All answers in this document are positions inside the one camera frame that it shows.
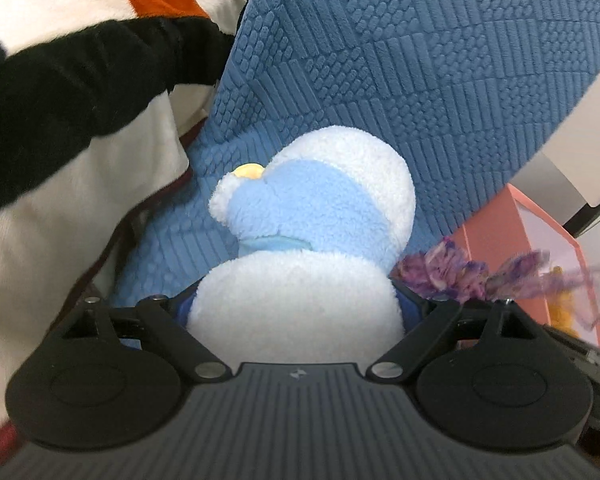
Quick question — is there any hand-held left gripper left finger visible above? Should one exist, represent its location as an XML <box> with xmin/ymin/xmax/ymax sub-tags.
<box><xmin>62</xmin><ymin>287</ymin><xmax>233</xmax><ymax>383</ymax></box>

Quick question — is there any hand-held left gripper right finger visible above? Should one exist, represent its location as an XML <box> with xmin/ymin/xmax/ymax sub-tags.
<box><xmin>370</xmin><ymin>280</ymin><xmax>543</xmax><ymax>383</ymax></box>

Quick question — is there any purple hair claw clip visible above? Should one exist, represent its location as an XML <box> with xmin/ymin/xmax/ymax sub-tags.
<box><xmin>391</xmin><ymin>237</ymin><xmax>600</xmax><ymax>331</ymax></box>

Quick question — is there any pink cardboard box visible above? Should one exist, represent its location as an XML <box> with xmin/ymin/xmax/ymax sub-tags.
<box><xmin>450</xmin><ymin>184</ymin><xmax>600</xmax><ymax>351</ymax></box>

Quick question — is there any white and blue plush toy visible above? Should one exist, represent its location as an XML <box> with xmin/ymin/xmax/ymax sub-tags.
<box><xmin>187</xmin><ymin>126</ymin><xmax>417</xmax><ymax>363</ymax></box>

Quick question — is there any striped fleece blanket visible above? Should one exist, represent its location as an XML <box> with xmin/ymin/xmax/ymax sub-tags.
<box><xmin>0</xmin><ymin>0</ymin><xmax>251</xmax><ymax>456</ymax></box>

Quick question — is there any blue textured chair cover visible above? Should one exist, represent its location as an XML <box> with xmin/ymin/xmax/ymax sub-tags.
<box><xmin>112</xmin><ymin>0</ymin><xmax>600</xmax><ymax>311</ymax></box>

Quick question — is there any black chair frame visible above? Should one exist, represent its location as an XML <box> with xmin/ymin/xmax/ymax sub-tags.
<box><xmin>562</xmin><ymin>195</ymin><xmax>600</xmax><ymax>238</ymax></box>

